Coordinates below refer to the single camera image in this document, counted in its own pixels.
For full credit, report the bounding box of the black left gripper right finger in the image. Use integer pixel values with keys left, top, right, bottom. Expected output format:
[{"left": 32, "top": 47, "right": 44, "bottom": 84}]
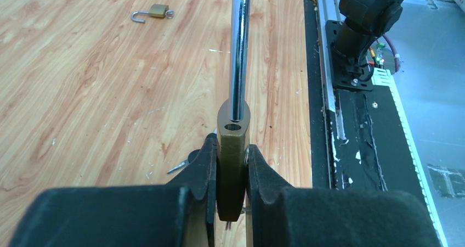
[{"left": 246, "top": 145, "right": 440, "bottom": 246}]

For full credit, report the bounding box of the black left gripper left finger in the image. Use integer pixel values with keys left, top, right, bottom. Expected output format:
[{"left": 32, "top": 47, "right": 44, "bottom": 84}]
[{"left": 9, "top": 133, "right": 217, "bottom": 246}]

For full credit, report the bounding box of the black-headed key bunch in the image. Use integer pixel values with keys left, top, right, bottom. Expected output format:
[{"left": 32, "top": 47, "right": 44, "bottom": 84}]
[{"left": 167, "top": 149, "right": 200, "bottom": 175}]

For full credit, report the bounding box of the large brass padlock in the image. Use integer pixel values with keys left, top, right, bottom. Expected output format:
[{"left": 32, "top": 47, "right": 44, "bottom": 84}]
[{"left": 216, "top": 0, "right": 251, "bottom": 222}]

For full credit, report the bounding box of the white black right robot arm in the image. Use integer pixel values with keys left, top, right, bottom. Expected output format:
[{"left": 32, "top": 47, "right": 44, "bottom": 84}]
[{"left": 325, "top": 0, "right": 404, "bottom": 91}]

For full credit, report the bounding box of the small brass padlock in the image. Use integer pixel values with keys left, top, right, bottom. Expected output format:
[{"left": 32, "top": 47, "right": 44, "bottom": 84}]
[{"left": 131, "top": 4, "right": 175, "bottom": 24}]

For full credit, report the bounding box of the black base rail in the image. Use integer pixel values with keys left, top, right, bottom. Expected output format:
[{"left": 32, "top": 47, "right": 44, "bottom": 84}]
[{"left": 304, "top": 0, "right": 447, "bottom": 246}]

